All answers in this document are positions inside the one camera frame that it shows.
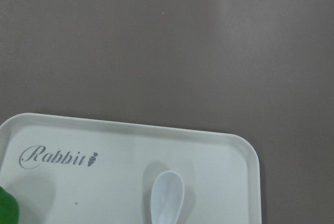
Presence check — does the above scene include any white plastic spoon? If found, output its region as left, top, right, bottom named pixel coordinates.
left=150, top=170, right=185, bottom=223

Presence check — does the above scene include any green lime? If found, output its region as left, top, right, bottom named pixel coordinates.
left=1, top=187, right=19, bottom=224

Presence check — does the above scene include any cream rabbit tray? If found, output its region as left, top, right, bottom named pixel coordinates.
left=1, top=113, right=262, bottom=223

